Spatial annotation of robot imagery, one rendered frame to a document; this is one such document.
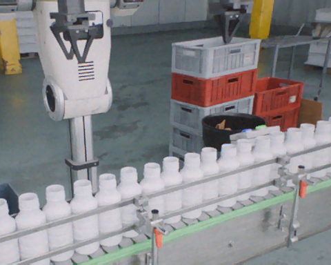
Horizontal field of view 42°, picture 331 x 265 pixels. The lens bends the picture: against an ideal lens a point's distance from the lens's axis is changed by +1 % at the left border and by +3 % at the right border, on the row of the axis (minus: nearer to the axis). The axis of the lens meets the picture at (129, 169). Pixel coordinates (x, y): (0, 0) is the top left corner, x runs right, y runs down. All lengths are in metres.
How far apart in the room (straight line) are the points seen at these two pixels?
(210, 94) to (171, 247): 2.45
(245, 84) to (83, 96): 2.38
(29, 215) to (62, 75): 0.69
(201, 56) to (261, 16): 7.75
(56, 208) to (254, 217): 0.57
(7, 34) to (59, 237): 7.72
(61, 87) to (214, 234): 0.71
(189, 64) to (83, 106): 2.02
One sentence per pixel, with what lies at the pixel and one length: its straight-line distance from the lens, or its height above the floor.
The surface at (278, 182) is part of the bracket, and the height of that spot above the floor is 1.05.
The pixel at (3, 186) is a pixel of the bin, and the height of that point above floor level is 0.94.
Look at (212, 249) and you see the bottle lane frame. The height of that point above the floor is 0.91.
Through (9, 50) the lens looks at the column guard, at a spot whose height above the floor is 0.42.
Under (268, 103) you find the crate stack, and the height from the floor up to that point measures 0.55.
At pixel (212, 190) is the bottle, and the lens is 1.11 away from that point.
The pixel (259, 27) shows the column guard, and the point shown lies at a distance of 11.07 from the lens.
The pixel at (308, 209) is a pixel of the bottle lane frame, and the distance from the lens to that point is 1.39.
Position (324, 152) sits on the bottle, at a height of 1.08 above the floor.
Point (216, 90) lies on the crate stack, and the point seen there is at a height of 0.78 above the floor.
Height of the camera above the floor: 1.55
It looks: 24 degrees down
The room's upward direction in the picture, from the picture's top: 1 degrees counter-clockwise
